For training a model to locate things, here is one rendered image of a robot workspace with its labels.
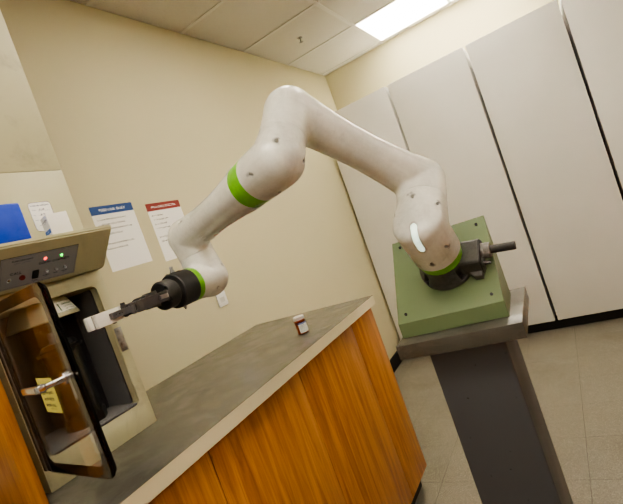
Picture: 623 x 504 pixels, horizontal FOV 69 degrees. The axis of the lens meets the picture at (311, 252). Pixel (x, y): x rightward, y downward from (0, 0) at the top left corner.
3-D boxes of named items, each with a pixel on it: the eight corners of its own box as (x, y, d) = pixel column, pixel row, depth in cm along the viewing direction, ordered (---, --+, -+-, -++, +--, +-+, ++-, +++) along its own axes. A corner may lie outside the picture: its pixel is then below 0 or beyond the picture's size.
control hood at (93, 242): (-25, 302, 102) (-41, 261, 102) (100, 268, 130) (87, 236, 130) (-1, 291, 97) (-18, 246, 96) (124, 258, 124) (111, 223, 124)
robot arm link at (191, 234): (241, 213, 104) (274, 203, 112) (218, 169, 104) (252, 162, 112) (172, 268, 128) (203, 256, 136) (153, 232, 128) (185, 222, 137)
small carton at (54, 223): (48, 241, 117) (40, 219, 117) (68, 237, 121) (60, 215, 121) (53, 237, 114) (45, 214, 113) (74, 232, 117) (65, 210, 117)
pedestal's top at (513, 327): (529, 298, 134) (524, 286, 134) (527, 338, 106) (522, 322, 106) (425, 321, 149) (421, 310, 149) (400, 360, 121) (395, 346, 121)
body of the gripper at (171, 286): (156, 282, 118) (127, 292, 110) (177, 274, 114) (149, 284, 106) (166, 309, 118) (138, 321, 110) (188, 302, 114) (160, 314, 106)
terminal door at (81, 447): (52, 470, 104) (-11, 307, 103) (118, 477, 86) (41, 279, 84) (49, 472, 104) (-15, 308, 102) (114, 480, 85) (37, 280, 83)
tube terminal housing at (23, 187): (-1, 494, 117) (-113, 212, 114) (107, 426, 145) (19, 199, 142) (51, 494, 104) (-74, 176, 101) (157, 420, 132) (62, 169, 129)
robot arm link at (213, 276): (242, 282, 130) (217, 296, 136) (222, 243, 131) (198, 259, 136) (210, 296, 118) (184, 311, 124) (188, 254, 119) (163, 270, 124)
